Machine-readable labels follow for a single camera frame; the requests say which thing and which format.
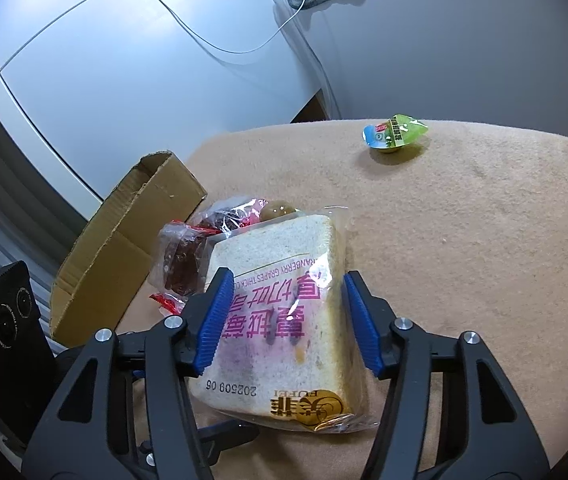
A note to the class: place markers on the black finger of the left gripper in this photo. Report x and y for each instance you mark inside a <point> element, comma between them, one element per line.
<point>219,434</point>

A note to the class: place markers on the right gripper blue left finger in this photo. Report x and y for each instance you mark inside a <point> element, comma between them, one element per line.
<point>87,430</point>

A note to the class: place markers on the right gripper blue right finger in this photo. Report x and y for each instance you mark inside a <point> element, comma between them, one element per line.
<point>485,431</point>

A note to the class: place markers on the packaged sliced bread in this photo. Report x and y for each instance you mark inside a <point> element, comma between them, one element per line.
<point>287,357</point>

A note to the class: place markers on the red snack packet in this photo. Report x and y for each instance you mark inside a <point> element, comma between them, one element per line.
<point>167,304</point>

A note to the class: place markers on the red clear cake packet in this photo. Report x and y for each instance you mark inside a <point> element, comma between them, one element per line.
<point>180,245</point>

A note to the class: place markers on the brown cardboard box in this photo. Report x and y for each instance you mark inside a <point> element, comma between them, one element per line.
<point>111,258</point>

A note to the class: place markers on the round brown candy ball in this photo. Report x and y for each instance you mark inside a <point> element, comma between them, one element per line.
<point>273,209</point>

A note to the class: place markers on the green jelly cup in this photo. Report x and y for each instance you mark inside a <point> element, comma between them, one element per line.
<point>394,134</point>

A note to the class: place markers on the white cabinet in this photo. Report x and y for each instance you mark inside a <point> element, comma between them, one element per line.
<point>88,87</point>

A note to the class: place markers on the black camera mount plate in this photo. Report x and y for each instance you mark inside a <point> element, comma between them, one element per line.
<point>29,374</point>

